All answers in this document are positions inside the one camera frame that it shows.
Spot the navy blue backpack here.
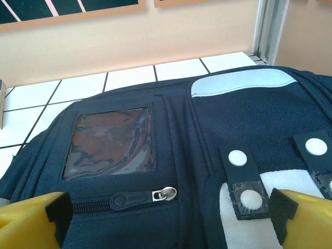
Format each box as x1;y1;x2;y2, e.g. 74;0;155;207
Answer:
0;64;332;249

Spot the dark floral wall panel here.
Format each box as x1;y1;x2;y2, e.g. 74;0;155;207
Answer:
0;0;145;31

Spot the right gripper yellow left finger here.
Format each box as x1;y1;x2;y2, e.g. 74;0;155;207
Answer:
0;191;73;249

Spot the right aluminium corner post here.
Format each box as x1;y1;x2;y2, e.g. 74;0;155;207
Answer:
251;0;289;65

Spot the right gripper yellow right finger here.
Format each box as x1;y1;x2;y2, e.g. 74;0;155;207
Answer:
268;188;332;249

